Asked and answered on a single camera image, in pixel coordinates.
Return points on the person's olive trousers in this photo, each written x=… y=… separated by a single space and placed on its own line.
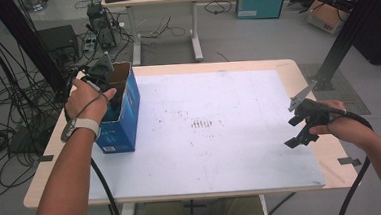
x=241 y=213

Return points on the gray tape strip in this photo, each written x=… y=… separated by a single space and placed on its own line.
x=45 y=158
x=348 y=161

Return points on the black equipment box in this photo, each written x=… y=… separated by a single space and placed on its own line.
x=57 y=42

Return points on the blue cardboard box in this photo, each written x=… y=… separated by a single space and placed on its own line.
x=126 y=124

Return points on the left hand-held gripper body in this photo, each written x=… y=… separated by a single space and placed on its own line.
x=101 y=73

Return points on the large black case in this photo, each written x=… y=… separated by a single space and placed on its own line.
x=377 y=36

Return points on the black metal stand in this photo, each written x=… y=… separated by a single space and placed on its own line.
x=350 y=27
x=27 y=40

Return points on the person's left hand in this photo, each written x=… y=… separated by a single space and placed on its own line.
x=84 y=104

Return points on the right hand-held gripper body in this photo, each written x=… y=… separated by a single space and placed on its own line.
x=314 y=113

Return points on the white board mat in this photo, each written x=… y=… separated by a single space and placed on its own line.
x=215 y=166

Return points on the black computer tower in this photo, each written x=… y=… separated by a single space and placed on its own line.
x=101 y=26

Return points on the gray floor mat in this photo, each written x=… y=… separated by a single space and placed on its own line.
x=348 y=91

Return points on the brown cardboard carton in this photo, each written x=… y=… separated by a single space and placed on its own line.
x=324 y=15

